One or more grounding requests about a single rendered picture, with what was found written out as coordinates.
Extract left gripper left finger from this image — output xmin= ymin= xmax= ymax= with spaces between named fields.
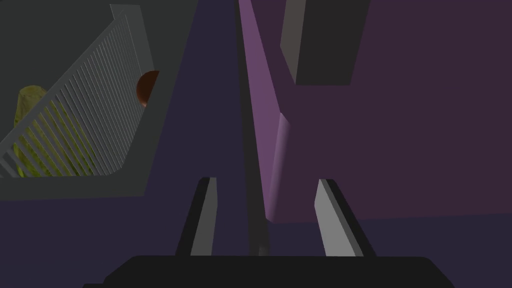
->
xmin=174 ymin=176 xmax=219 ymax=257

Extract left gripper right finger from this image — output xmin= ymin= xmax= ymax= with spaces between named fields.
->
xmin=313 ymin=178 xmax=377 ymax=258

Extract purple cupboard door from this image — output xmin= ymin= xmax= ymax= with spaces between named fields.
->
xmin=238 ymin=0 xmax=512 ymax=224

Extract brown round fruit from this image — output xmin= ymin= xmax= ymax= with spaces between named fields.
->
xmin=135 ymin=70 xmax=161 ymax=108

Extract grey slatted rack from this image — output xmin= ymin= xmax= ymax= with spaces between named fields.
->
xmin=0 ymin=3 xmax=155 ymax=179

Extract yellow-green vegetable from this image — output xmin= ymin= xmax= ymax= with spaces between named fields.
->
xmin=13 ymin=85 xmax=97 ymax=178

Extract dark grey door handle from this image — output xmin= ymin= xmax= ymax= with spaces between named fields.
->
xmin=279 ymin=0 xmax=371 ymax=87

